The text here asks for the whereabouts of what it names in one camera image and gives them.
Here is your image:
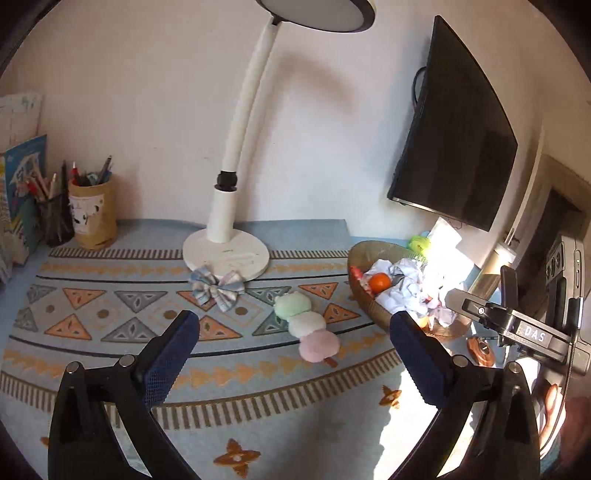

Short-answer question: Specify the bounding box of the green tissue pack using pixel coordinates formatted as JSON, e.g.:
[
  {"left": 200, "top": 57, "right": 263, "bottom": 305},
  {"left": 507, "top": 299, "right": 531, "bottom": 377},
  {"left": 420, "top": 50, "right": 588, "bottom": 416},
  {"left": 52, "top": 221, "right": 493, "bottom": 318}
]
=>
[{"left": 407, "top": 217, "right": 476, "bottom": 278}]

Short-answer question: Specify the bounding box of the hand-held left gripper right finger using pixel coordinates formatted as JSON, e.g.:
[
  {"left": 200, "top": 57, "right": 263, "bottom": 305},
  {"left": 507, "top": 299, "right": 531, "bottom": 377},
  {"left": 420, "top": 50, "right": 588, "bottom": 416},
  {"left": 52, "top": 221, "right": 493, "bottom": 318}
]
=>
[{"left": 390, "top": 311, "right": 541, "bottom": 480}]

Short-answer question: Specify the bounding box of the white paper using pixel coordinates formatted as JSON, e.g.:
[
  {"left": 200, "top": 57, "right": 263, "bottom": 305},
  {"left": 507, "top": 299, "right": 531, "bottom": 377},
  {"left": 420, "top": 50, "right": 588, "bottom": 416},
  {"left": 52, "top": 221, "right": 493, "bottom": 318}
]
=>
[{"left": 365, "top": 257, "right": 423, "bottom": 289}]

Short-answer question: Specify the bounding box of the patterned blue mat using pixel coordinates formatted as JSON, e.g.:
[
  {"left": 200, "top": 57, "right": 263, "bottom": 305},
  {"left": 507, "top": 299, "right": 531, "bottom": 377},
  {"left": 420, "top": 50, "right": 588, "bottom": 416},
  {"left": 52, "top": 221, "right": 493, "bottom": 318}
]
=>
[{"left": 0, "top": 218, "right": 481, "bottom": 480}]

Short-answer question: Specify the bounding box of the white desk lamp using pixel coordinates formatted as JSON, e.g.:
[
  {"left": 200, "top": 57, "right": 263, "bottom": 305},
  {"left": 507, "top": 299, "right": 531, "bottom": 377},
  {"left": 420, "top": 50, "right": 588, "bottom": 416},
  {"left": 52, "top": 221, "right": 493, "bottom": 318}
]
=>
[{"left": 182, "top": 0, "right": 376, "bottom": 281}]

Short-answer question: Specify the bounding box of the black cable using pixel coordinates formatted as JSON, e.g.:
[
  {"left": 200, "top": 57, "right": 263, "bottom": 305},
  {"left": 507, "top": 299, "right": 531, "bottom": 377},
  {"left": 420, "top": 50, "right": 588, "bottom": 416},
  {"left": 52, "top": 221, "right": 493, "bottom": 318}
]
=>
[{"left": 412, "top": 67, "right": 428, "bottom": 112}]

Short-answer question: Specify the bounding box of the black mesh pen holder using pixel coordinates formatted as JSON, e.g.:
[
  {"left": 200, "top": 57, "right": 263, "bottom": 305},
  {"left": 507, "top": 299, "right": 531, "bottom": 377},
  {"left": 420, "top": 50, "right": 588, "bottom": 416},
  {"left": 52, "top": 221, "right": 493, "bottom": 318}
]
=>
[{"left": 36, "top": 191, "right": 75, "bottom": 247}]

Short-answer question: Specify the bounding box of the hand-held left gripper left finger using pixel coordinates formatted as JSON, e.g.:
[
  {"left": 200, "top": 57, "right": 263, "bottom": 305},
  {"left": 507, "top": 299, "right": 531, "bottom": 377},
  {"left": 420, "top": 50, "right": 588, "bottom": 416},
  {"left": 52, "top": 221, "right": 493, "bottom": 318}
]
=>
[{"left": 48, "top": 310, "right": 200, "bottom": 480}]

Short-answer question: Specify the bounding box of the plaid fabric bow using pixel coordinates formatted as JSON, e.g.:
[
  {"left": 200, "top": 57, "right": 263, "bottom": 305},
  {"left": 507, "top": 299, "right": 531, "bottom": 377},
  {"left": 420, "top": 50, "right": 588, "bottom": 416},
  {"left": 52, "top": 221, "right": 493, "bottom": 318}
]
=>
[{"left": 188, "top": 266, "right": 246, "bottom": 313}]

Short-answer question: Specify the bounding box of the woven brown basket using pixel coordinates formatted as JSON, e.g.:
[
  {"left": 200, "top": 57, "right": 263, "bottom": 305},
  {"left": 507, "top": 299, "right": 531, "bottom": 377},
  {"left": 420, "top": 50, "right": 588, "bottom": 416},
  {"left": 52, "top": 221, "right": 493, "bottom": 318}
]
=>
[{"left": 347, "top": 240, "right": 472, "bottom": 340}]

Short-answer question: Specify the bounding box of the beige bottle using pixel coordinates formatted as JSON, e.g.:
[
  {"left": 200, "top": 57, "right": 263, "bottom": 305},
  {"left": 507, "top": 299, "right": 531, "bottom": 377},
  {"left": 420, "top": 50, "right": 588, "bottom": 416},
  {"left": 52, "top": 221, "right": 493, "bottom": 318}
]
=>
[{"left": 476, "top": 244, "right": 518, "bottom": 296}]

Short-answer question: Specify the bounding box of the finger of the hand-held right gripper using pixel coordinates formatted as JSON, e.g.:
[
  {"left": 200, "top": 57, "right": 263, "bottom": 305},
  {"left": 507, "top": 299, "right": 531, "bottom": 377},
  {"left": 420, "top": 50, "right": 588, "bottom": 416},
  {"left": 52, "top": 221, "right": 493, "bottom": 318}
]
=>
[{"left": 444, "top": 288, "right": 485, "bottom": 323}]

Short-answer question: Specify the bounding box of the white cloth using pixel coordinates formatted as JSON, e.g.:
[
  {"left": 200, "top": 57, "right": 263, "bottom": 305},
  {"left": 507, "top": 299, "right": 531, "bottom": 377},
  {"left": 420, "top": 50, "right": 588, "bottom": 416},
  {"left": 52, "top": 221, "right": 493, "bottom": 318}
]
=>
[{"left": 376, "top": 277, "right": 458, "bottom": 326}]

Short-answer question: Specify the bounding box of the beige paper pen holder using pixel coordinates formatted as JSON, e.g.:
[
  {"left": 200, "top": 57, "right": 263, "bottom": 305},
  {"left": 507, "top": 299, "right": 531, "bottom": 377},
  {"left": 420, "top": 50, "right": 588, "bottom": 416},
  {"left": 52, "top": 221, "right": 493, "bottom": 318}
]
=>
[{"left": 68, "top": 178, "right": 117, "bottom": 250}]

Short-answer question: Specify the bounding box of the black device on wooden stand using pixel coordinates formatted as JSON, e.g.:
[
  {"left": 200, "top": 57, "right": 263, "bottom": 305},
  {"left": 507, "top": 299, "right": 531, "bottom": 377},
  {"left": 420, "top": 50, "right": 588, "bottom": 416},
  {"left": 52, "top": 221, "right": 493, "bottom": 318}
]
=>
[{"left": 465, "top": 265, "right": 519, "bottom": 367}]

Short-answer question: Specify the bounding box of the three-ball dango plush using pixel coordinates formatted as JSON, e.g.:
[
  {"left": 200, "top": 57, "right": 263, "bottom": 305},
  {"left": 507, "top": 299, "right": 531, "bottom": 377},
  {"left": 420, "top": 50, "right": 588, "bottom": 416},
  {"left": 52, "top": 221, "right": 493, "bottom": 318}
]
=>
[{"left": 273, "top": 293, "right": 341, "bottom": 368}]

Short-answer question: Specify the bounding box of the person's right forearm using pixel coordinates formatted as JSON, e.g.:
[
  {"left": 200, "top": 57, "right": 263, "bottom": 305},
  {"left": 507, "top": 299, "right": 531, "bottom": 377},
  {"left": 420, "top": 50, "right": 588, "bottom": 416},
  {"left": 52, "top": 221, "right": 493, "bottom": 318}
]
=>
[{"left": 551, "top": 397, "right": 591, "bottom": 474}]

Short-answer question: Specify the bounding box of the black wall television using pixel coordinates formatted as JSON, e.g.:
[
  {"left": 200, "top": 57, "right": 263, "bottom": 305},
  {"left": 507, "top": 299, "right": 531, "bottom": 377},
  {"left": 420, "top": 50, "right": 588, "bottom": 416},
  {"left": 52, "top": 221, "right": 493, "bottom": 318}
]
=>
[{"left": 387, "top": 15, "right": 518, "bottom": 233}]

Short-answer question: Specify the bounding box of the bunch of pens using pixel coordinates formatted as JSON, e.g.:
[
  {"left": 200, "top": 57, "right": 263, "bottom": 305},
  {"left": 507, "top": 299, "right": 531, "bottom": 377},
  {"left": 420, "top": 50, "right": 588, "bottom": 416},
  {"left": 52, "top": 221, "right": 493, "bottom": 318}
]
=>
[
  {"left": 61, "top": 156, "right": 114, "bottom": 188},
  {"left": 18, "top": 173, "right": 63, "bottom": 201}
]

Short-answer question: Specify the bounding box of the person's right hand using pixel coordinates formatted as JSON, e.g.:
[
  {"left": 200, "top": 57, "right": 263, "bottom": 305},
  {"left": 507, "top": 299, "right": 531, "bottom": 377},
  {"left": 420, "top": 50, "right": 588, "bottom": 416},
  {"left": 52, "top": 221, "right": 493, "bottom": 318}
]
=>
[{"left": 534, "top": 384, "right": 568, "bottom": 457}]

